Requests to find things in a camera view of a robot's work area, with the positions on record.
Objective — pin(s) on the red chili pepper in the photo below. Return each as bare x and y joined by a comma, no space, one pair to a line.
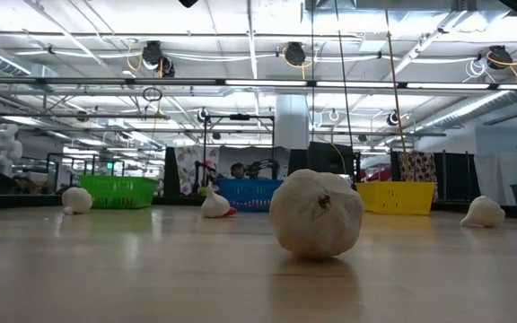
231,212

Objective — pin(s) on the off-white garlic bulb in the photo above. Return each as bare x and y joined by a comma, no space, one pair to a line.
215,205
483,212
317,215

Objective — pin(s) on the black background robot arm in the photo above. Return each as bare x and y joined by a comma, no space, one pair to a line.
265,167

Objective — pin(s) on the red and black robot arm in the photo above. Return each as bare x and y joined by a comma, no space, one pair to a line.
207,170

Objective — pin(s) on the person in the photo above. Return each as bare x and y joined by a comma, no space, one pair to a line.
238,170

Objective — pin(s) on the blue plastic basket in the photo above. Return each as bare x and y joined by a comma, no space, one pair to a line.
249,195

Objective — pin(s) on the white column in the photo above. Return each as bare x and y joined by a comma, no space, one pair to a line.
291,121

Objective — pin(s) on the small yellow-green object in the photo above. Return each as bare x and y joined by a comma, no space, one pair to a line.
203,191

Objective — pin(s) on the black panel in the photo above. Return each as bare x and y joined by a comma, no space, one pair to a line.
326,159

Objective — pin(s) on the floral cloth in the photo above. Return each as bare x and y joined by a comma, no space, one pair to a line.
191,166

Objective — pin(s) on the green plastic basket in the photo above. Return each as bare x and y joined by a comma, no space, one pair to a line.
119,193

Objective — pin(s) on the yellow plastic basket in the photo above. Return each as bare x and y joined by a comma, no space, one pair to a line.
397,199

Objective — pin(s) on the brown patterned cloth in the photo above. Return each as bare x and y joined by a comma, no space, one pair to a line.
417,168

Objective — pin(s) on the black partition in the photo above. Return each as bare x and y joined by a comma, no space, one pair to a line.
458,177

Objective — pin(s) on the white panel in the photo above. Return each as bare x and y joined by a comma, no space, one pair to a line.
501,177

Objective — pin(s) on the white robot figure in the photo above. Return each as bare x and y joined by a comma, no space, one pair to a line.
2,148

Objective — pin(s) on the black gantry frame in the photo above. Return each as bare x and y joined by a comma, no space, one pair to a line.
239,117

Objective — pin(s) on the long black light rail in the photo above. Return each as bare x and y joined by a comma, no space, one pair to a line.
173,82

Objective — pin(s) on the black workcell frame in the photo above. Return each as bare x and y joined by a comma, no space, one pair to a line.
83,154

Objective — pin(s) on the black aluminium table frame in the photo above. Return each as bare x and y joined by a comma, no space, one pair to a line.
16,201

